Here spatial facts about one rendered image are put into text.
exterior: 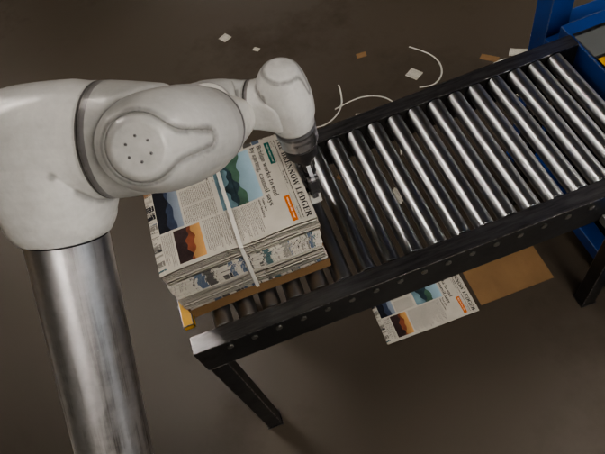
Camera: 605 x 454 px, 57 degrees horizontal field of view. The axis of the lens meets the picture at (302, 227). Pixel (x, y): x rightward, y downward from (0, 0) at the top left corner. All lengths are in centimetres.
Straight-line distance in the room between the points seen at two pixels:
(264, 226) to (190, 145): 71
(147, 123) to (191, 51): 293
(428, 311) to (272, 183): 110
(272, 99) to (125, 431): 64
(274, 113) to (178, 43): 247
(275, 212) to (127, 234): 156
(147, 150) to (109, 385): 34
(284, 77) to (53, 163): 57
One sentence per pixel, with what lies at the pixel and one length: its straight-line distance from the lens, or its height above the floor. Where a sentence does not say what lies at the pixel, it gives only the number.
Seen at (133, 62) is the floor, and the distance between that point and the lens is 358.
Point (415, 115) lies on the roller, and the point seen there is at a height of 80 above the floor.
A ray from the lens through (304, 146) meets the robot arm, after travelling 121.
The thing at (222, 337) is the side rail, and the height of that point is 80.
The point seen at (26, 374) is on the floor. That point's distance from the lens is 268.
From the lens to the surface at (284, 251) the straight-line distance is 132.
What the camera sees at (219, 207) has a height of 103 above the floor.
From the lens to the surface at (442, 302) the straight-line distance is 226.
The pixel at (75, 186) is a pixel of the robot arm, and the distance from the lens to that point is 65.
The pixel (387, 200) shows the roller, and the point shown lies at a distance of 154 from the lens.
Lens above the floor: 207
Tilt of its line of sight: 56 degrees down
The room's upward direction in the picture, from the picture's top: 19 degrees counter-clockwise
